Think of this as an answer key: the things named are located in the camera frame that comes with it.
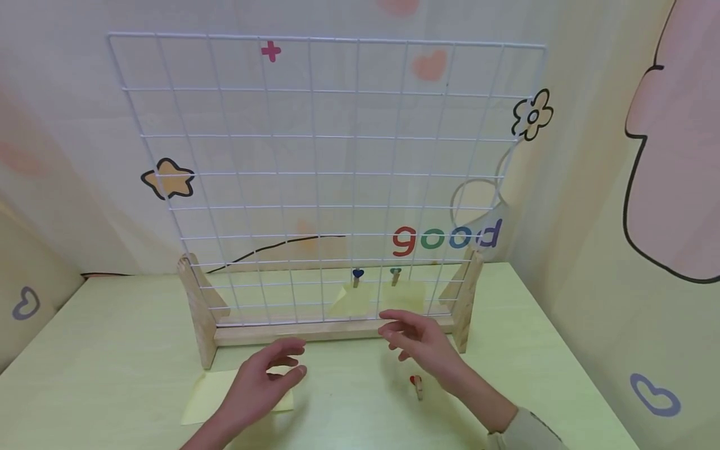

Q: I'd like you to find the person's left hand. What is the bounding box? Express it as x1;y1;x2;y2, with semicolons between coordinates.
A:
216;337;308;432

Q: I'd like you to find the person's right hand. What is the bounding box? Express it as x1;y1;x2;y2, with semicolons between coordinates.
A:
377;309;469;397

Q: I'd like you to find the person's right forearm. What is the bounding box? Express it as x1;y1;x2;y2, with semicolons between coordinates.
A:
453;362;570;450

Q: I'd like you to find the person's left forearm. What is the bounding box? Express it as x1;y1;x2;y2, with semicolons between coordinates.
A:
180;409;242;450

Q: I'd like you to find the yellow sticky note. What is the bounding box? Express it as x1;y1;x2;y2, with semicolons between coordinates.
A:
181;369;295;426
328;282;376;318
380;280;428;315

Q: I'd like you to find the light wooden stand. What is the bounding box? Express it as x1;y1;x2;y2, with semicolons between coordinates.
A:
177;249;484;370

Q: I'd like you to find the white wire grid panel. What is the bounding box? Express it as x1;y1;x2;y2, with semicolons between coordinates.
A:
107;32;548;328

